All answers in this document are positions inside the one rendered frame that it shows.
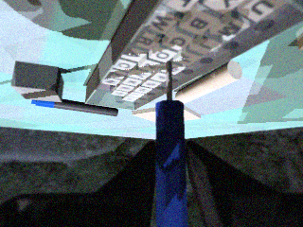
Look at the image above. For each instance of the grey keyboard with white letter keys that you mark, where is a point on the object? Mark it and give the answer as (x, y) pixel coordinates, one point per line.
(197, 36)

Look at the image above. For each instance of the dark grey cube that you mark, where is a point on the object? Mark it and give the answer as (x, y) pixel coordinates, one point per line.
(37, 82)

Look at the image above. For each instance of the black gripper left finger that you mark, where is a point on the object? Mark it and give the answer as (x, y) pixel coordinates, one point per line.
(125, 201)

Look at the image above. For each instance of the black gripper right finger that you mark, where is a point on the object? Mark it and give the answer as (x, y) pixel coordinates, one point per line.
(228, 197)

